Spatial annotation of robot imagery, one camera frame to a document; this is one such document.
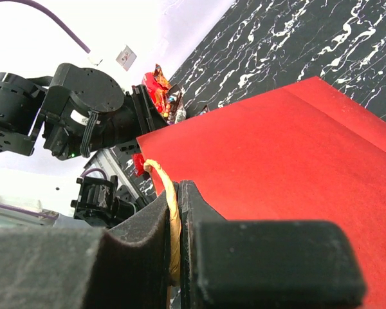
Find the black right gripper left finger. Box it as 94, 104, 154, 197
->
0, 194, 170, 308

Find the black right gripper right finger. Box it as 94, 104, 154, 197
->
178, 181, 367, 308

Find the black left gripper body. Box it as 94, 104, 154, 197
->
111, 84, 168, 146

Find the red candy bag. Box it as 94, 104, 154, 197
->
132, 64, 172, 176

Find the purple M&M's pack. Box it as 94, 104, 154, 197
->
198, 105, 210, 115

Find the red brown paper bag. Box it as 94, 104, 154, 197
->
138, 77, 386, 308

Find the brown M&M's pack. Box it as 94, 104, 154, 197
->
167, 84, 187, 125

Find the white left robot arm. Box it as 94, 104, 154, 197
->
0, 63, 168, 160

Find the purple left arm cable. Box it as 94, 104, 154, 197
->
0, 0, 91, 54

